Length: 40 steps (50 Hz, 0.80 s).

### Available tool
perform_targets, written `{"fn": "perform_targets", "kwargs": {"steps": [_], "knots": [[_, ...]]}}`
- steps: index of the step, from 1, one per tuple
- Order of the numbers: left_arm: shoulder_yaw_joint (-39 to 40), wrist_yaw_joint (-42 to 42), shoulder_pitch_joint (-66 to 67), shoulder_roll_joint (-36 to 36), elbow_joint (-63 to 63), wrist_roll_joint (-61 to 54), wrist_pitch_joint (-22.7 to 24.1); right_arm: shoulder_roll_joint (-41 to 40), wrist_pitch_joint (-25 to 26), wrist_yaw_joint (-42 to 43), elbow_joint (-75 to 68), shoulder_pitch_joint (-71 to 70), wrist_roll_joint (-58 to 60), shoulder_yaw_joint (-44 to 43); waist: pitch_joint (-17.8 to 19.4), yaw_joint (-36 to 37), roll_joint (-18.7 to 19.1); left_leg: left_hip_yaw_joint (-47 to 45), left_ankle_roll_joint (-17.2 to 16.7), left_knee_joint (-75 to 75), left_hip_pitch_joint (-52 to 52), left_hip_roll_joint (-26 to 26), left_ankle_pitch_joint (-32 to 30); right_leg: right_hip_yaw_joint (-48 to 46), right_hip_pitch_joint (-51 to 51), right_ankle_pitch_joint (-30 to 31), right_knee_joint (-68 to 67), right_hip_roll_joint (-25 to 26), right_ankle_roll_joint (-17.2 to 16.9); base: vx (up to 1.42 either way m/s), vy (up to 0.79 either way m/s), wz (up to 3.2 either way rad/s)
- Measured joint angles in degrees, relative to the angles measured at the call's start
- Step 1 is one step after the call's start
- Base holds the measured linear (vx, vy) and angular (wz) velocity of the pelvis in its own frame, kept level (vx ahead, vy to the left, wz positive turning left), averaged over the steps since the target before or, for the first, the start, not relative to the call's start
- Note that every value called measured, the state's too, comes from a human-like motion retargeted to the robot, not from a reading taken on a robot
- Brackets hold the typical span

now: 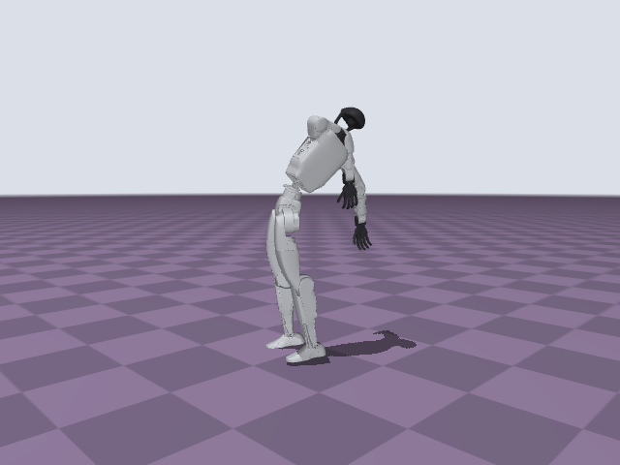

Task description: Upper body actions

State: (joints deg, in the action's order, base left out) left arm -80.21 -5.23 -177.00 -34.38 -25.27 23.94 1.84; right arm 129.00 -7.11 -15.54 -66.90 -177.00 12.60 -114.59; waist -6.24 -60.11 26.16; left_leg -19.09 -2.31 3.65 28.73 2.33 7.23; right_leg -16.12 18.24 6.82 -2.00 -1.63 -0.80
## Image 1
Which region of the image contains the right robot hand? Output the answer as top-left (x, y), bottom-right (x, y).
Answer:
top-left (353, 216), bottom-right (372, 250)

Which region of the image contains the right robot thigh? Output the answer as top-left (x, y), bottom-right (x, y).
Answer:
top-left (266, 209), bottom-right (290, 288)

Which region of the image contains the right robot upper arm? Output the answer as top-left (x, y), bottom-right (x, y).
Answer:
top-left (340, 157), bottom-right (365, 198)

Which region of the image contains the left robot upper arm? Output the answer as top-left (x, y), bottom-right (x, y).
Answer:
top-left (307, 116), bottom-right (350, 137)

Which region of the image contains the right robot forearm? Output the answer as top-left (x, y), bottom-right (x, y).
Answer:
top-left (354, 195), bottom-right (367, 224)

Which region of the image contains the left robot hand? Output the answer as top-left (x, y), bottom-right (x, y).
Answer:
top-left (337, 172), bottom-right (358, 209)

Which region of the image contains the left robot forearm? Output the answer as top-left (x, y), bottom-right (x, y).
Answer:
top-left (342, 133), bottom-right (355, 181)

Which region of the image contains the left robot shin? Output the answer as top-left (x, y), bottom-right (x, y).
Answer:
top-left (291, 277), bottom-right (317, 349)

